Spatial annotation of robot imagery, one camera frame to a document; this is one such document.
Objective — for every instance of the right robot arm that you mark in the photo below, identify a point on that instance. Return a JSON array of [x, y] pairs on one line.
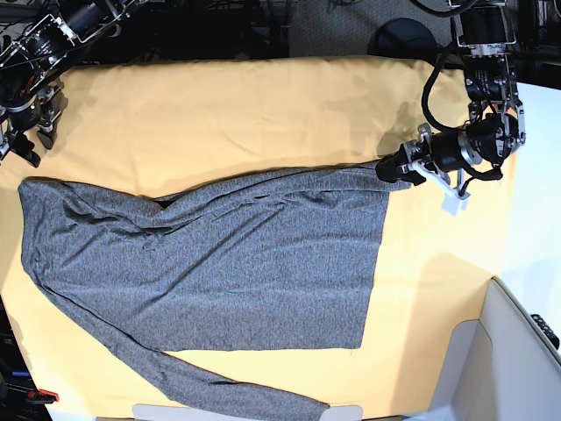
[[32, 64]]

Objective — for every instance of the red clamp left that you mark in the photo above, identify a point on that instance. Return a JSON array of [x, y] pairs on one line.
[[40, 396]]

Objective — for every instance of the grey long-sleeve T-shirt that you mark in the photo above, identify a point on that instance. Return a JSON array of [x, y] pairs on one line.
[[274, 260]]

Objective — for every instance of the black remote on bin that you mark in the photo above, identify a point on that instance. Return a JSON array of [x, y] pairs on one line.
[[547, 331]]

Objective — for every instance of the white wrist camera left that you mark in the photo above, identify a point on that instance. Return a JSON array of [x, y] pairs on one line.
[[454, 205]]

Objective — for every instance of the yellow table cloth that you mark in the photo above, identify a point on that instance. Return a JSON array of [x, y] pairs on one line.
[[154, 130]]

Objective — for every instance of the black round base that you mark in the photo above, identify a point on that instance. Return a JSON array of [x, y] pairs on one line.
[[404, 38]]

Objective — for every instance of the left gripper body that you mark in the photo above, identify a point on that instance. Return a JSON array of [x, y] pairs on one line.
[[444, 158]]

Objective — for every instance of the white storage bin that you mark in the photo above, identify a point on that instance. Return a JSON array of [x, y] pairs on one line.
[[500, 366]]

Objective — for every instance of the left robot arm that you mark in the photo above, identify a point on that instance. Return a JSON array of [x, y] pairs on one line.
[[481, 36]]

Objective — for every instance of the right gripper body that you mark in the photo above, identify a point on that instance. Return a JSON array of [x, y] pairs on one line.
[[43, 109]]

